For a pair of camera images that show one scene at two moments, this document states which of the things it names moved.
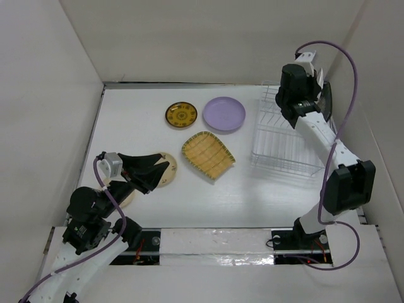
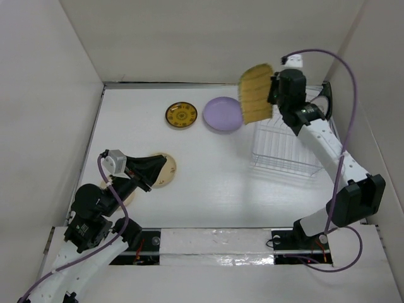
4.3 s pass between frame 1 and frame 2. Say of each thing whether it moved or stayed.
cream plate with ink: stayed
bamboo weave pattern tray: moved
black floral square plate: stayed
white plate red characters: moved
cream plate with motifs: stayed
